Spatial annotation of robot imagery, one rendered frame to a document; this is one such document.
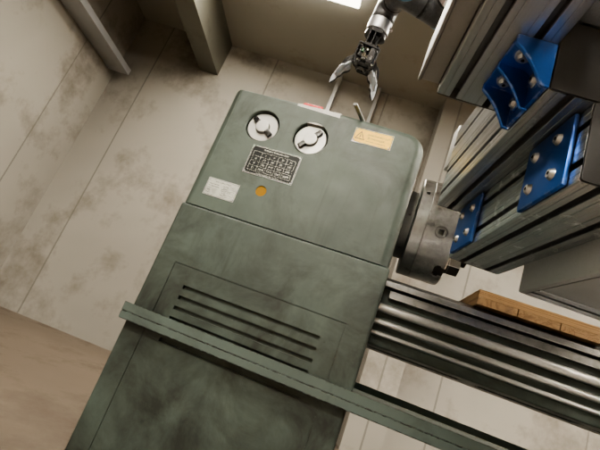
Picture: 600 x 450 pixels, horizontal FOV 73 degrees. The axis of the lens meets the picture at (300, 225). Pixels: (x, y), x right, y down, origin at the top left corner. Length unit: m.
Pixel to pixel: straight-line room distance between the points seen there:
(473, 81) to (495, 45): 0.06
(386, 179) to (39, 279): 3.64
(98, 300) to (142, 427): 2.95
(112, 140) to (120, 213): 0.78
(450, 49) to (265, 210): 0.69
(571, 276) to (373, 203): 0.60
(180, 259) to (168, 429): 0.41
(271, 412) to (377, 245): 0.47
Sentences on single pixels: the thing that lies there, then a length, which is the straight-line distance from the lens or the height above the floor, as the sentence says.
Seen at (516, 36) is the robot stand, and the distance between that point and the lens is 0.53.
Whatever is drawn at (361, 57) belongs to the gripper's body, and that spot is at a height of 1.49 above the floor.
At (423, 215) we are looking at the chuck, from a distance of 1.20.
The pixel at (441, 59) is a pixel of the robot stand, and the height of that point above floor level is 1.01.
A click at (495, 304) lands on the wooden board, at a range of 1.16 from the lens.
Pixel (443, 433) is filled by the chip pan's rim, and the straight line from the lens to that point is 1.00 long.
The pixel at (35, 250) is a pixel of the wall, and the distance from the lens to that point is 4.41.
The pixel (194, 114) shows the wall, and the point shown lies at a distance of 4.35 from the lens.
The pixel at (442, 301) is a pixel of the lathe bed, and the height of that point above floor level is 0.85.
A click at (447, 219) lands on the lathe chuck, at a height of 1.07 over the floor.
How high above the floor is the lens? 0.62
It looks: 15 degrees up
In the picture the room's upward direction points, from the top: 21 degrees clockwise
